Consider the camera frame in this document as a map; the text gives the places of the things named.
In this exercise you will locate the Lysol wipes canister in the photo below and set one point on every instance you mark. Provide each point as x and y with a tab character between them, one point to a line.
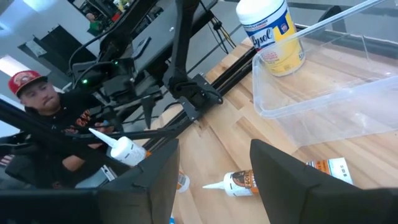
267	25

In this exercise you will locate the black aluminium table frame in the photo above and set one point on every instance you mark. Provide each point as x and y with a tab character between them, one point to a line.
239	70

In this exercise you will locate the orange white sealant bottle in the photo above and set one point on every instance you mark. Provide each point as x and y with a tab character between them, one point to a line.
127	151
239	183

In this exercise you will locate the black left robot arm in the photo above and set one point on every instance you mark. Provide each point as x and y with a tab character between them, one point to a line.
183	46

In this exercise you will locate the dark grey side desk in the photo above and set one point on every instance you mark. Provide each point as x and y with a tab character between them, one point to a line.
161	34

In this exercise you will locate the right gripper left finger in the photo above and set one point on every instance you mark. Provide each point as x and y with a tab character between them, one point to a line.
140	193

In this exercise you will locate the person's red cap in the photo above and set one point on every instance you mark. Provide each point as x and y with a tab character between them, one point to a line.
23	79

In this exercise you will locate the clear plastic bin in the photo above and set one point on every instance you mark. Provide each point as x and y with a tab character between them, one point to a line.
326	102

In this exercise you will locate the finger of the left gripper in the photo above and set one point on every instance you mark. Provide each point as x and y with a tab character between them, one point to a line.
148	109

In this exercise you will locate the person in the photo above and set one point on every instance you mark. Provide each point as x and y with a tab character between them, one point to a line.
49	99

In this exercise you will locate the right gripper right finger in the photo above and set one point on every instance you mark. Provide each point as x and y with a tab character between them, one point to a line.
295	193

